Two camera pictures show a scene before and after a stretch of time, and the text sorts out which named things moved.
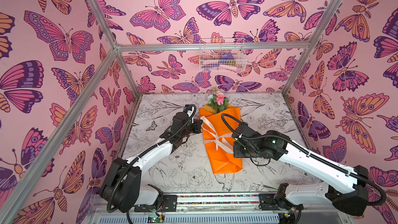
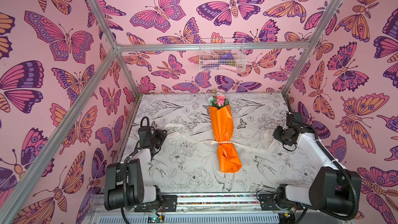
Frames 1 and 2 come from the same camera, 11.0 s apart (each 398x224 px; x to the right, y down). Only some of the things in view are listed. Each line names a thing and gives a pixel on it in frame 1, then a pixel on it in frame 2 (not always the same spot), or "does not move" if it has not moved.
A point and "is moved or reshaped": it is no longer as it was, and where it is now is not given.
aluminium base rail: (231, 208) does not move
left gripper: (196, 125) to (160, 135)
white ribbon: (219, 140) is moved or reshaped
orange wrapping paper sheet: (218, 127) is moved or reshaped
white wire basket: (224, 55) does not move
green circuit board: (153, 220) does not move
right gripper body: (238, 143) to (280, 135)
